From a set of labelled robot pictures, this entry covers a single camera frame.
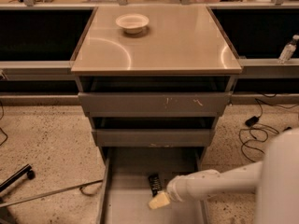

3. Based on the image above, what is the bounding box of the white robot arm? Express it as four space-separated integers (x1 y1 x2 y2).
149 128 299 224

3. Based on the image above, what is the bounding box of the grey top drawer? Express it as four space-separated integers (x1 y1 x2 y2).
78 92 230 118

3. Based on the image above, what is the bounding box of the black cable loop left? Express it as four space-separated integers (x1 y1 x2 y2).
78 182 104 198

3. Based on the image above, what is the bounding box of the black floor cable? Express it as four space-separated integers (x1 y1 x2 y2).
238 123 280 163

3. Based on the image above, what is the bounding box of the clear plastic water bottle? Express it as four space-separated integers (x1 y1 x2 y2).
278 35 299 63

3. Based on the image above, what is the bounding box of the white paper bowl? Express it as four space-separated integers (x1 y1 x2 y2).
115 14 150 35

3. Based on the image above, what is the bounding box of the black power adapter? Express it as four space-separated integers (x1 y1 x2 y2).
245 116 259 127

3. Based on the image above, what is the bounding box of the grey open bottom drawer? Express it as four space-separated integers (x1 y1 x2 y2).
96 147 209 224

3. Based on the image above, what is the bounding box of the grey metal floor rail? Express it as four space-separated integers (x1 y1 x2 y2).
0 179 104 208

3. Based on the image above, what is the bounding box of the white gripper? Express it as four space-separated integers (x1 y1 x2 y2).
149 175 186 210

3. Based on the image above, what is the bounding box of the grey middle drawer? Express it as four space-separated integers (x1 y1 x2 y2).
92 129 215 147

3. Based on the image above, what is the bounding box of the black chair leg left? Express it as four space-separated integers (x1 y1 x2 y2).
0 164 36 192

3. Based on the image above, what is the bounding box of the grey drawer cabinet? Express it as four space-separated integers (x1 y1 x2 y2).
70 4 243 161

